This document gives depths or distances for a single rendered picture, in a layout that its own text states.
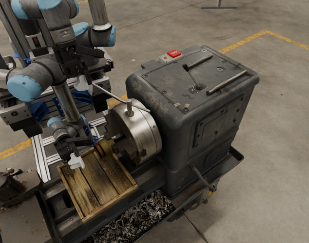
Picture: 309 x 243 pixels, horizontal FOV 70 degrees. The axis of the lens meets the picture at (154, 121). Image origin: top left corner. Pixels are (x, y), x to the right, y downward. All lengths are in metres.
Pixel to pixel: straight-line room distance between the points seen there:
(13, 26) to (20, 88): 0.59
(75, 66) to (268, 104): 2.67
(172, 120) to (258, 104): 2.24
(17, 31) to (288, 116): 2.82
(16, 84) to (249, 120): 2.43
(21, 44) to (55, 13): 0.79
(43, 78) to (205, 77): 0.75
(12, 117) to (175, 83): 0.92
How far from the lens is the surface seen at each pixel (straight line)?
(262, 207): 2.26
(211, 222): 2.08
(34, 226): 1.13
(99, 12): 1.32
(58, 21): 0.82
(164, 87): 1.09
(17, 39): 1.60
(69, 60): 0.86
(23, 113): 1.44
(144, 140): 0.98
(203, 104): 1.01
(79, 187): 1.23
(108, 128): 1.06
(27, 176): 1.21
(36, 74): 1.04
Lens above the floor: 1.93
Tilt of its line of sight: 47 degrees down
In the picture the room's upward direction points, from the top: 2 degrees counter-clockwise
